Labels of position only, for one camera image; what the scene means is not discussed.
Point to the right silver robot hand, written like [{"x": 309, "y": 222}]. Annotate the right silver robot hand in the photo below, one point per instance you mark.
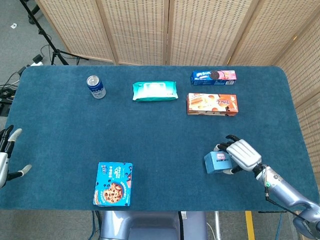
[{"x": 246, "y": 155}]

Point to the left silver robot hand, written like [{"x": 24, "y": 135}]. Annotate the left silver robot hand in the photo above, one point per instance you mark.
[{"x": 3, "y": 160}]

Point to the small light blue box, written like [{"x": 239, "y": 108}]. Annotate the small light blue box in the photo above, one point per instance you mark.
[{"x": 215, "y": 163}]

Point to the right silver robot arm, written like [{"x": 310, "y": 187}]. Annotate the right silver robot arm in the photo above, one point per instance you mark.
[{"x": 285, "y": 190}]

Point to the orange biscuit box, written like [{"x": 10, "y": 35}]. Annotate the orange biscuit box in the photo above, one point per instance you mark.
[{"x": 212, "y": 105}]

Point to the metal table leg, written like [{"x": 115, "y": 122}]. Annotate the metal table leg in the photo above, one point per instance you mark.
[{"x": 218, "y": 225}]

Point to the blue sandwich cookie box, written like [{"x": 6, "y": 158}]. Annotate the blue sandwich cookie box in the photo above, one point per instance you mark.
[{"x": 213, "y": 78}]

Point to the teal table cloth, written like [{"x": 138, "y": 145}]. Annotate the teal table cloth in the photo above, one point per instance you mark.
[{"x": 155, "y": 140}]

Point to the white power strip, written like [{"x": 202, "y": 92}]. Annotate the white power strip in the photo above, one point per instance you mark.
[{"x": 37, "y": 60}]

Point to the green wet wipes pack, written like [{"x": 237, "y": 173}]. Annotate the green wet wipes pack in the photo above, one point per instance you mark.
[{"x": 155, "y": 91}]

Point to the blue chocolate chip cookie box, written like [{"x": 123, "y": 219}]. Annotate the blue chocolate chip cookie box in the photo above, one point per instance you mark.
[{"x": 113, "y": 185}]

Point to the blue white drink can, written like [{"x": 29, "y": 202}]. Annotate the blue white drink can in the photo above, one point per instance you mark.
[{"x": 96, "y": 87}]

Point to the blue grey robot torso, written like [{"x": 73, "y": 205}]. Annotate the blue grey robot torso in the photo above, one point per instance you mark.
[{"x": 150, "y": 225}]

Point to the black tripod stand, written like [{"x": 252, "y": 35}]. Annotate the black tripod stand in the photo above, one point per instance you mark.
[{"x": 48, "y": 42}]

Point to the white paper scrap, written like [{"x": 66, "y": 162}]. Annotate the white paper scrap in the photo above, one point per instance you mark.
[{"x": 14, "y": 25}]

